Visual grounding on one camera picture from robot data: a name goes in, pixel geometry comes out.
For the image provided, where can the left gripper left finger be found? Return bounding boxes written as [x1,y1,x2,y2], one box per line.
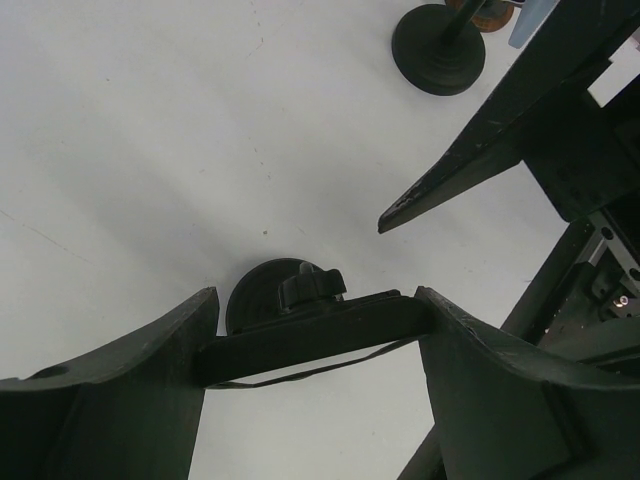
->
[1,288,219,479]

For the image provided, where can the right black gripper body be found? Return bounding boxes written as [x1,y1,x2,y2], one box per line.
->
[504,53,639,350]

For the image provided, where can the black smartphone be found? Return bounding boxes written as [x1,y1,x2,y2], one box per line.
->
[194,296,434,387]

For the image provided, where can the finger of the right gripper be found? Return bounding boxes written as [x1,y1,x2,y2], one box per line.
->
[378,1,639,233]

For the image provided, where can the brown round stand base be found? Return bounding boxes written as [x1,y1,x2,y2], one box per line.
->
[445,0,515,34]

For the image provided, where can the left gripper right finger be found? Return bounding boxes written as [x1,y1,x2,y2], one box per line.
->
[415,287,639,479]

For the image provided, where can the black phone stand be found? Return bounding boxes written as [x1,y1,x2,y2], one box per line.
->
[225,258,401,336]
[391,1,486,96]

